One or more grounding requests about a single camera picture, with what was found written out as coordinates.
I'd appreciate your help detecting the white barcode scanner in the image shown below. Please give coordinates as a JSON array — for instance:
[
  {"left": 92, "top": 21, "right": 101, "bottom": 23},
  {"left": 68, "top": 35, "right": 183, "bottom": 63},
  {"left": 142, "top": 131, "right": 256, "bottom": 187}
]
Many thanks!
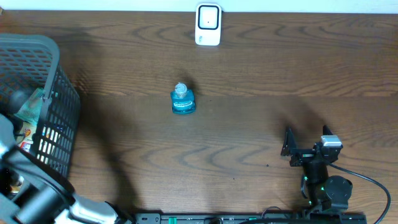
[{"left": 195, "top": 3, "right": 222, "bottom": 46}]

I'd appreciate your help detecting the green wet wipes pack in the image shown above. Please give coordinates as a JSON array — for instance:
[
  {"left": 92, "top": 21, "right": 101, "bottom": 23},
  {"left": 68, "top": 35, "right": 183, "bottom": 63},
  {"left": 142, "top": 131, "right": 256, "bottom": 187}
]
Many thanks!
[{"left": 14, "top": 88, "right": 45, "bottom": 126}]

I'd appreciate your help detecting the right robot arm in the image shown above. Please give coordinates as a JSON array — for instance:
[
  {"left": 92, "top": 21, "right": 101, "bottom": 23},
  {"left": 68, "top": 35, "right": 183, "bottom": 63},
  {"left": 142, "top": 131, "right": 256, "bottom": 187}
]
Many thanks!
[{"left": 280, "top": 125, "right": 353, "bottom": 219}]

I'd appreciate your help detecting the grey plastic mesh basket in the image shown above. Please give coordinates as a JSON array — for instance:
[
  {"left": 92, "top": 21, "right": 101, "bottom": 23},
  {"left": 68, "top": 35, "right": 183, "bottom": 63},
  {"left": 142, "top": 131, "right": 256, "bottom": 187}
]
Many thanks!
[{"left": 1, "top": 34, "right": 80, "bottom": 177}]

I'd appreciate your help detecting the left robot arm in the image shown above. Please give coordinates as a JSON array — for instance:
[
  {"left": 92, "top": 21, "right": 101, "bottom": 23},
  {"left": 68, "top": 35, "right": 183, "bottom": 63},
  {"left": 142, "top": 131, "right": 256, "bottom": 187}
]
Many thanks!
[{"left": 1, "top": 115, "right": 136, "bottom": 223}]

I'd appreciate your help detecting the red white snack package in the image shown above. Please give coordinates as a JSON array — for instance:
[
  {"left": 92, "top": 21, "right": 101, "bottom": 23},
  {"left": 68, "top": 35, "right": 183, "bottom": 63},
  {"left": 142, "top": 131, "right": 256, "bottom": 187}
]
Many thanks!
[{"left": 16, "top": 121, "right": 37, "bottom": 152}]

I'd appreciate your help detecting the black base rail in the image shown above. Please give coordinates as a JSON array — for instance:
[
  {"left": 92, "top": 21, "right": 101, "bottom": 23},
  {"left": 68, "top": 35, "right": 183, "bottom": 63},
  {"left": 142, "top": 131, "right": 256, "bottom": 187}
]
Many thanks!
[{"left": 134, "top": 210, "right": 367, "bottom": 224}]

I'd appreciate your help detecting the teal mouthwash bottle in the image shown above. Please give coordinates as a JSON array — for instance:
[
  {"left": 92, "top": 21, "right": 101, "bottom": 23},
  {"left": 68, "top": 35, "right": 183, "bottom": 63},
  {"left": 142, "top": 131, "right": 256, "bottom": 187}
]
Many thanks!
[{"left": 170, "top": 82, "right": 196, "bottom": 114}]

